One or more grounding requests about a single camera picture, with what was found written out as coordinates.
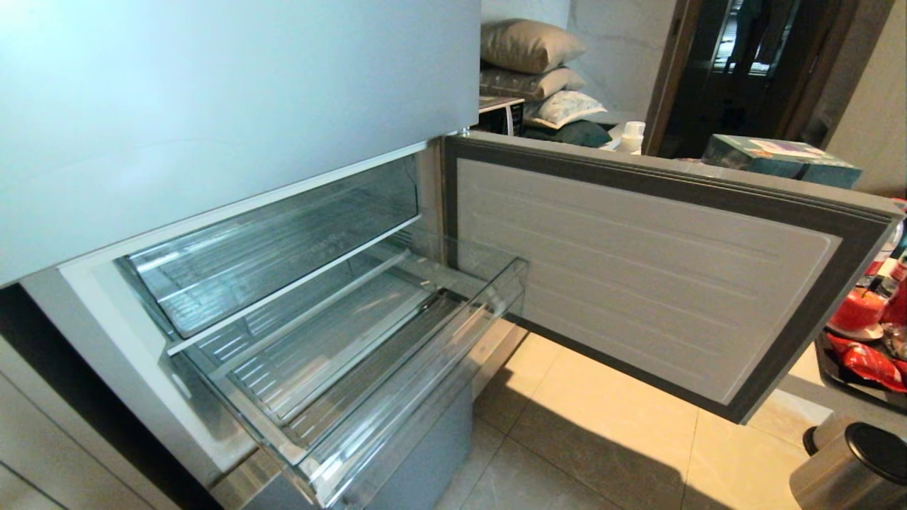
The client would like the clear plastic fridge shelf drawer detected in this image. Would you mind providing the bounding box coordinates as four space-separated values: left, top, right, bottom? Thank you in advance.
117 154 422 339

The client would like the tan pillow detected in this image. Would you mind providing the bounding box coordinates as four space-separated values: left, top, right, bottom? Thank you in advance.
481 19 587 74

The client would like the microwave oven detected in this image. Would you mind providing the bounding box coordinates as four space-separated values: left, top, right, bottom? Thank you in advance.
473 96 526 137

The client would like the grey fridge upper door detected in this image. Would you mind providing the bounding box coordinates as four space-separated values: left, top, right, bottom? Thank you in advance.
0 0 483 288

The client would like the white patterned pillow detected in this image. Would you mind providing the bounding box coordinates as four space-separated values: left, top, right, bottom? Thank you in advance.
524 90 608 130

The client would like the red round container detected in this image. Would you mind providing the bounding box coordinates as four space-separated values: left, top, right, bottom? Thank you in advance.
829 287 888 341

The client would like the open fridge door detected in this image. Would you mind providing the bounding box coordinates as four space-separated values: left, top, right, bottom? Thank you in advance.
443 132 904 424

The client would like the steel pedal bin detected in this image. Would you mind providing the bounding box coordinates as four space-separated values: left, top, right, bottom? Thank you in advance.
789 414 907 510

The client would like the brown pillow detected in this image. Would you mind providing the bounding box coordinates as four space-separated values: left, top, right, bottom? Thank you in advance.
480 67 587 101

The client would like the teal cardboard box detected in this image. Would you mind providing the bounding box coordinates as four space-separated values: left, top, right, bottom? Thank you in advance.
702 134 863 190

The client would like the wooden door frame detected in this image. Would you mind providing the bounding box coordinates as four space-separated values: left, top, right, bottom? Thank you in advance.
641 0 699 157

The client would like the dark teal cushion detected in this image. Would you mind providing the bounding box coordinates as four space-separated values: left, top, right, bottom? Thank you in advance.
523 120 614 149

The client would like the black tray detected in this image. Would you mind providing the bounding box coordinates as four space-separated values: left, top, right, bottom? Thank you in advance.
815 330 907 412

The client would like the grey fridge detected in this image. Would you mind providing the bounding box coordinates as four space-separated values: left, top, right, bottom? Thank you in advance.
0 131 529 510

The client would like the red snack bag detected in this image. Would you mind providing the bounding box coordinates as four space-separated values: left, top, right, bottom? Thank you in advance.
828 334 907 394

